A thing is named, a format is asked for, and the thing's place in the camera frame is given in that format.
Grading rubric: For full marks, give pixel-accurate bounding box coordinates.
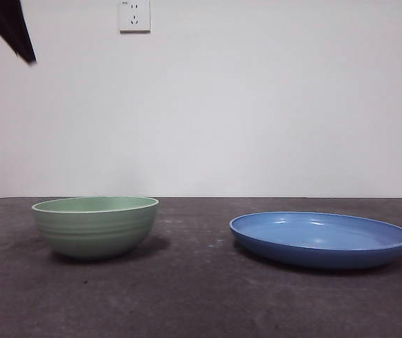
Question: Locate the green ribbed bowl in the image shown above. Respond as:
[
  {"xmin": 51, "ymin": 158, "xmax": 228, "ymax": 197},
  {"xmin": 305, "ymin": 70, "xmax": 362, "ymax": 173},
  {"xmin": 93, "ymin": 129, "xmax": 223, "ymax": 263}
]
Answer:
[{"xmin": 30, "ymin": 196, "xmax": 161, "ymax": 262}]

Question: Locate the blue plate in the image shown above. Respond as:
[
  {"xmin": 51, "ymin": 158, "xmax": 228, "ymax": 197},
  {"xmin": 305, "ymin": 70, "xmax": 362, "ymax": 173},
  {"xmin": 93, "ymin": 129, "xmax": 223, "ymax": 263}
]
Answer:
[{"xmin": 228, "ymin": 211, "xmax": 402, "ymax": 271}]

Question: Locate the white wall socket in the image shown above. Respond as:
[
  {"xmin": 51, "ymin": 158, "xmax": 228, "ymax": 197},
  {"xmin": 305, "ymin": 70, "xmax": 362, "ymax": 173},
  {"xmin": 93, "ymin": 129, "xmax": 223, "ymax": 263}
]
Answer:
[{"xmin": 118, "ymin": 0, "xmax": 152, "ymax": 35}]

